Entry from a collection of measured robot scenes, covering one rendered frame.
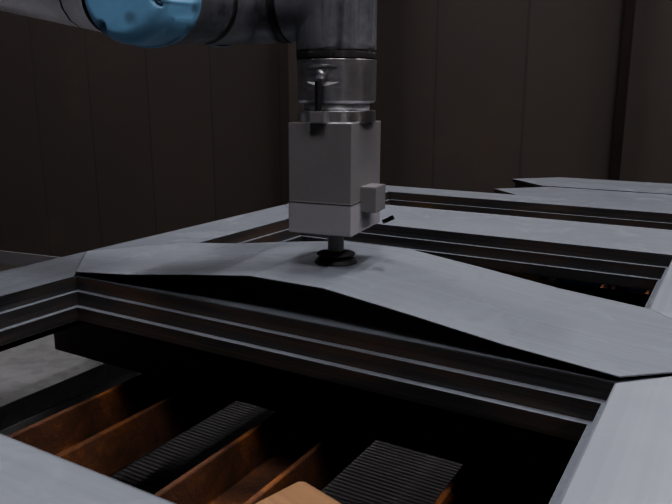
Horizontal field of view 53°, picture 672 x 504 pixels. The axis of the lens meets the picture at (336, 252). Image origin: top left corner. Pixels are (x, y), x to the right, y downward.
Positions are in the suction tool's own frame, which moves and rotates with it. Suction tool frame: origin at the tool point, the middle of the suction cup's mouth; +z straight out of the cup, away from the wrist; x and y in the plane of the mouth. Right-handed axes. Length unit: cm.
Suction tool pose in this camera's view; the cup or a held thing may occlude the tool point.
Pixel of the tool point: (335, 273)
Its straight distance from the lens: 68.6
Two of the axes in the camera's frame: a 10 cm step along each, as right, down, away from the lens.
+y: 3.8, -2.1, 9.0
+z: 0.0, 9.7, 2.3
